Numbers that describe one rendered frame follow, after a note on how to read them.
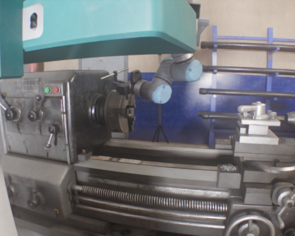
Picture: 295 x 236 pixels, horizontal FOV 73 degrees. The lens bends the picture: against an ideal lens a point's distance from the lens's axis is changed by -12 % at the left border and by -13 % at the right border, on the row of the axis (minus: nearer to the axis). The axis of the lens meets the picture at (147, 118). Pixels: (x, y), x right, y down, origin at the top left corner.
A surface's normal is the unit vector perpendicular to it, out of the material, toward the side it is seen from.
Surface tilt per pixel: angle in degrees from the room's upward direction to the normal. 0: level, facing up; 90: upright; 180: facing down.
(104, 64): 90
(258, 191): 90
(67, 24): 90
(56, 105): 90
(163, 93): 102
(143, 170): 36
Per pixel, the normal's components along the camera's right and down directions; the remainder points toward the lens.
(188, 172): -0.15, -0.69
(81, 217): 0.00, -0.98
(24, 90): -0.25, 0.18
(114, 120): -0.25, 0.40
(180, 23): 0.92, 0.07
